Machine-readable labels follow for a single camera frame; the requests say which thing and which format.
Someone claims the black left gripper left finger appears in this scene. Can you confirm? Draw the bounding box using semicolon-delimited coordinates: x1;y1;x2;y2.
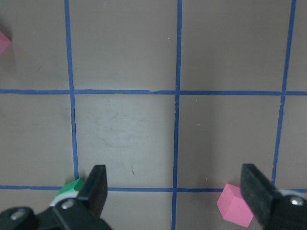
77;165;107;218

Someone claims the pink cube far left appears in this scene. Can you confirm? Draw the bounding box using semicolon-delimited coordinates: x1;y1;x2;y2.
0;31;12;54

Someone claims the green cube near left arm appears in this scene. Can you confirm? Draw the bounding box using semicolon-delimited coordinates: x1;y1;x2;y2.
56;178;84;197

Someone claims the pink cube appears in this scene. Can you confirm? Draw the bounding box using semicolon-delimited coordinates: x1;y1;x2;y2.
0;31;12;54
217;184;254;228

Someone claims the pink cube centre front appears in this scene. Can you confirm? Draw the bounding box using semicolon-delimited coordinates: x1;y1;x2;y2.
217;184;254;228

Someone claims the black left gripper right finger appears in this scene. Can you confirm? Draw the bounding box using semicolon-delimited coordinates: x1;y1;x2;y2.
240;163;283;228

